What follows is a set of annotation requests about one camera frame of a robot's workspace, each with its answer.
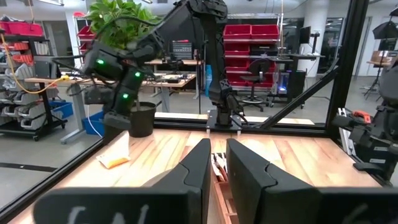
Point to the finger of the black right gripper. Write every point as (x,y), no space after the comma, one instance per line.
(111,133)

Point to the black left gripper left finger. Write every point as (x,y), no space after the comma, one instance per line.
(124,205)

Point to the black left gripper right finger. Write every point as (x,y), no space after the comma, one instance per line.
(280,202)

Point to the orange white tea packet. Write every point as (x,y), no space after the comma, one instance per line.
(223,161)
(115,155)
(216,168)

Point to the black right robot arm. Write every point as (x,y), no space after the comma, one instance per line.
(214,62)

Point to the wooden tea organizer box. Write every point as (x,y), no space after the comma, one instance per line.
(221,202)

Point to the blue storage bin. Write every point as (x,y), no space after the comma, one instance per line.
(93,124)
(63,109)

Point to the black plant pot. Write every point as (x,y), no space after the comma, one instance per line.
(143,121)

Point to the shelf cart with grey bins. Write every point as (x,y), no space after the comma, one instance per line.
(43,105)

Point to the red bin shelf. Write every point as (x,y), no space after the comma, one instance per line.
(84,32)

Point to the green leafy plant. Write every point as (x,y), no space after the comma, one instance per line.
(112,18)

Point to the black computer tower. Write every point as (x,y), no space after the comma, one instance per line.
(295,85)

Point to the red storage bins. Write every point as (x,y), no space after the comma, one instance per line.
(21,29)

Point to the black office chair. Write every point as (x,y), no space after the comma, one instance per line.
(259,67)

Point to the red bin rack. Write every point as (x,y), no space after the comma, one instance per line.
(248,32)

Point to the small black monitor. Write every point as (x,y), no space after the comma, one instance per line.
(305,35)

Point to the cardboard box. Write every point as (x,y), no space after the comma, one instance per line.
(381,57)

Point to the black photo light stand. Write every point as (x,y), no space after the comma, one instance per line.
(387,29)

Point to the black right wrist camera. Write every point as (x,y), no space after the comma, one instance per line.
(96,95)

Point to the silver aluminium bracket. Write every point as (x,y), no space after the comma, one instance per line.
(345,133)

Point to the black camera stand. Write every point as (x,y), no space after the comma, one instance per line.
(376,146)

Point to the black aluminium table frame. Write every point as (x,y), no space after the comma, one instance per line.
(345,62)

